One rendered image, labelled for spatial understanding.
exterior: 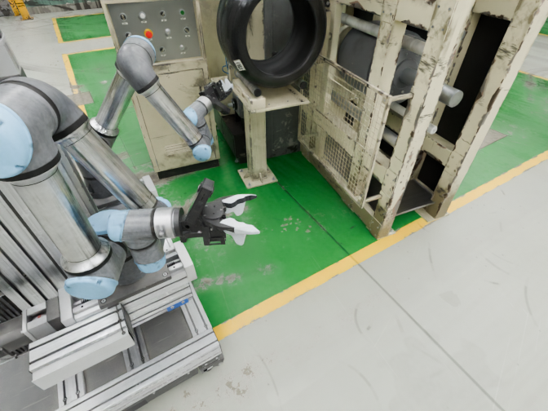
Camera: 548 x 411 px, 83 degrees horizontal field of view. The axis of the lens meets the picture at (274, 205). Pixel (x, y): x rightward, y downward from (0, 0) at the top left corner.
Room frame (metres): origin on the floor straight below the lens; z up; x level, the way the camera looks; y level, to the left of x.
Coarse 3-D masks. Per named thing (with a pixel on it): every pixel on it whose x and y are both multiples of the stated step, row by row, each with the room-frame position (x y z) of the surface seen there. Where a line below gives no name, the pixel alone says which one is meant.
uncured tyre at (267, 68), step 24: (240, 0) 1.66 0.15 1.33; (312, 0) 1.77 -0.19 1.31; (216, 24) 1.81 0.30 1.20; (240, 24) 1.63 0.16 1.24; (312, 24) 1.97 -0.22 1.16; (240, 48) 1.63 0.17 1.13; (288, 48) 2.02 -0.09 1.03; (312, 48) 1.78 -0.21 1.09; (240, 72) 1.66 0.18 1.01; (264, 72) 1.93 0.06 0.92; (288, 72) 1.90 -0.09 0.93
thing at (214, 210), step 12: (216, 204) 0.56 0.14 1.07; (180, 216) 0.53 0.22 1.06; (204, 216) 0.51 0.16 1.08; (216, 216) 0.51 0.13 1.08; (180, 228) 0.50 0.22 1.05; (192, 228) 0.52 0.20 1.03; (204, 228) 0.50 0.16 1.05; (180, 240) 0.50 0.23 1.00; (204, 240) 0.49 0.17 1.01; (216, 240) 0.50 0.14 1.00
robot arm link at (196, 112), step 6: (198, 102) 1.29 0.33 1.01; (186, 108) 1.25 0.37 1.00; (192, 108) 1.24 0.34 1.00; (198, 108) 1.26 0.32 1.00; (204, 108) 1.28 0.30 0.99; (186, 114) 1.21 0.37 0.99; (192, 114) 1.22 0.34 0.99; (198, 114) 1.24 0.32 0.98; (204, 114) 1.27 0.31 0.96; (192, 120) 1.20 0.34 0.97; (198, 120) 1.23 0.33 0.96; (204, 120) 1.26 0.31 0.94; (198, 126) 1.23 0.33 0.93
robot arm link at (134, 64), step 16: (128, 48) 1.13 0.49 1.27; (128, 64) 1.09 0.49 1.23; (144, 64) 1.11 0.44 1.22; (128, 80) 1.08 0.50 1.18; (144, 80) 1.08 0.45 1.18; (144, 96) 1.09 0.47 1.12; (160, 96) 1.09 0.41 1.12; (160, 112) 1.09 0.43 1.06; (176, 112) 1.10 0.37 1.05; (176, 128) 1.09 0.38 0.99; (192, 128) 1.12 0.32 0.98; (192, 144) 1.10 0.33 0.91; (208, 144) 1.13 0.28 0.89
